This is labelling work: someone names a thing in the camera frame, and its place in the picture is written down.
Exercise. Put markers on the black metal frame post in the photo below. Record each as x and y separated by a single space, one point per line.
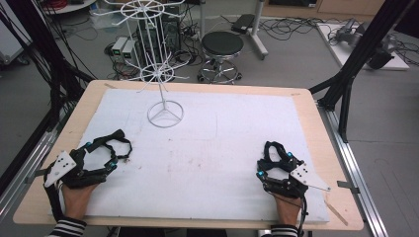
49 56
362 49

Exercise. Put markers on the black device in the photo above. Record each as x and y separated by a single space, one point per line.
380 58

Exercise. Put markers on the person's right hand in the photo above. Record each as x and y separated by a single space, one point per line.
288 210

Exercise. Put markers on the grey power supply box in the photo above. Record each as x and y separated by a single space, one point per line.
129 51
118 47

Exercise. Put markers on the wooden stick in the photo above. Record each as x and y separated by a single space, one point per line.
336 213

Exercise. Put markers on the grey device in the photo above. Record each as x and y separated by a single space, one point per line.
349 33

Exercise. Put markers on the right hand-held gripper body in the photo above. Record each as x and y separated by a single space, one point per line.
304 176

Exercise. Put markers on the aluminium table rail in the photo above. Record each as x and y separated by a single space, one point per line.
349 158
29 161

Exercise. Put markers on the white foam mat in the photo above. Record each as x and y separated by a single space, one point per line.
214 158

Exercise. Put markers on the black round stool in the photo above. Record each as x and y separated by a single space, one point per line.
222 42

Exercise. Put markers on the person's left hand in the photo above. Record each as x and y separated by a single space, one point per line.
77 200

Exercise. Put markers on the round white table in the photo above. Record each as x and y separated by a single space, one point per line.
74 7

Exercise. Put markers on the dark computer tower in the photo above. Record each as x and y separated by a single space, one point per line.
173 36

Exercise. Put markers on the white floor platform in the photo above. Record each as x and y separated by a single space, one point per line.
342 56

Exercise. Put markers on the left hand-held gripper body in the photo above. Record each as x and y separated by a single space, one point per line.
62 166

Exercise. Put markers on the black power adapter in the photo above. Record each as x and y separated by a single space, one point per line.
243 23

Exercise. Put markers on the metal table clamp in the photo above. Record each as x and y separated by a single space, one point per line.
347 187
36 176

